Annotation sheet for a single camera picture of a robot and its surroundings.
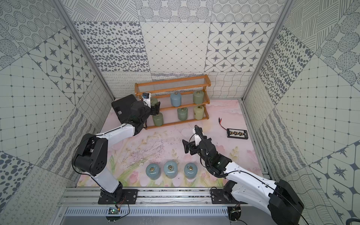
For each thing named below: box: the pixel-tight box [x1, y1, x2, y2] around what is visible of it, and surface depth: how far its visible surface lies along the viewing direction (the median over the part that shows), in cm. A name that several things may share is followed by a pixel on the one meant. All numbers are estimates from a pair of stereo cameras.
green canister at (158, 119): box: [152, 112, 164, 127], surface depth 100 cm
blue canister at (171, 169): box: [163, 160, 179, 180], surface depth 78 cm
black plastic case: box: [111, 94, 137, 124], surface depth 113 cm
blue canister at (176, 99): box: [170, 91, 182, 108], surface depth 94 cm
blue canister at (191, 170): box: [184, 162, 198, 180], surface depth 78 cm
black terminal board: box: [226, 128, 249, 140], surface depth 100 cm
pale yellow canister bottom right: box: [194, 105, 205, 120], surface depth 103 cm
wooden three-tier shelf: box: [134, 74, 212, 130], surface depth 100 cm
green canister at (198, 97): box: [193, 90, 205, 105], surface depth 96 cm
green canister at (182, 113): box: [177, 107, 188, 121], surface depth 104 cm
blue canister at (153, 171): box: [145, 163, 162, 180], surface depth 78 cm
